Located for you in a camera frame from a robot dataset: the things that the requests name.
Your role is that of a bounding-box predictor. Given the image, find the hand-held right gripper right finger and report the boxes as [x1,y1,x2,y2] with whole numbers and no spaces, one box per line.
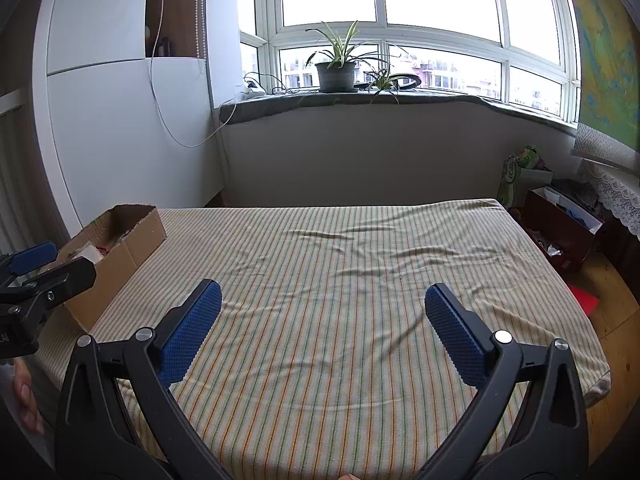
[417,282,591,480]

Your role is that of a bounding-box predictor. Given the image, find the white cable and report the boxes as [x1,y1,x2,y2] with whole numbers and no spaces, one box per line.
[149,0,241,148]

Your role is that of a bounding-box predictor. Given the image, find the grey window sill cover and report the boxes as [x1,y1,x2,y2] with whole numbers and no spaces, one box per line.
[219,91,581,133]

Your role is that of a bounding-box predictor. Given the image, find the green paper bag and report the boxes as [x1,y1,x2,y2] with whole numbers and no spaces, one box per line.
[497,145,553,211]

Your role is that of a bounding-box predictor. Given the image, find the wooden shelf nook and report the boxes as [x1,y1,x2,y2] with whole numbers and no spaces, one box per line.
[145,0,201,59]

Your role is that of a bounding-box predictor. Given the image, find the white lace cloth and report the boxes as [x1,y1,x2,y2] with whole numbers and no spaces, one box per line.
[580,160,640,241]

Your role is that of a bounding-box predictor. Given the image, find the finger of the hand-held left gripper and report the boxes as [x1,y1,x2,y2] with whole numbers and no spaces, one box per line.
[0,256,97,322]
[0,241,59,286]

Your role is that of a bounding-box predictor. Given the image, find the black cables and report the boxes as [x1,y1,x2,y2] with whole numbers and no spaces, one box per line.
[243,72,321,97]

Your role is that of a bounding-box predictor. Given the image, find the small spider plant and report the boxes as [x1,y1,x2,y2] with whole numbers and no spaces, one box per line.
[365,67,416,106]

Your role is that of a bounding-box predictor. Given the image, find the dark red box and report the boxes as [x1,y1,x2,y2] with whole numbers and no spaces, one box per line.
[522,186,606,273]

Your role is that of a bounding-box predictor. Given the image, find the cardboard box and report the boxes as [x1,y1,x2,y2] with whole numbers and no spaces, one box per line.
[47,204,167,333]

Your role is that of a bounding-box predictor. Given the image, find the person's left hand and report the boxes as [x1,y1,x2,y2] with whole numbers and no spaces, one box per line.
[12,364,48,436]

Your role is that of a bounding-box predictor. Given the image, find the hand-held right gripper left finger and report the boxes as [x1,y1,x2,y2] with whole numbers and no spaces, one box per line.
[54,279,226,480]

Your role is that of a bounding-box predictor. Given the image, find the white bead cord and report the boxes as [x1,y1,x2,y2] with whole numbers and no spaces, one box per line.
[196,0,208,61]

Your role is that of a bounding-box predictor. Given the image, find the white framed window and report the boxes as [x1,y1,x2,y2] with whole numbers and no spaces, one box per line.
[239,0,583,126]

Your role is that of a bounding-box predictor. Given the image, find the white cabinet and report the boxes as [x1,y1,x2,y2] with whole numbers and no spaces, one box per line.
[32,0,226,241]

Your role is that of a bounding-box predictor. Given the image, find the potted spider plant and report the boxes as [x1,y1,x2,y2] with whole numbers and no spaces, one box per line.
[305,21,391,94]

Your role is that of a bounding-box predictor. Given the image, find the dark round object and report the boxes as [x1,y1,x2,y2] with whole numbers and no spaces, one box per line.
[357,72,426,92]

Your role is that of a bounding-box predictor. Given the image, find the wall map poster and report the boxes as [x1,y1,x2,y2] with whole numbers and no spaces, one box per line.
[560,0,640,177]

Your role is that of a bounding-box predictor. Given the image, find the red paper sheet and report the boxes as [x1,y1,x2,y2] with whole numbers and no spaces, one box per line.
[567,282,601,316]

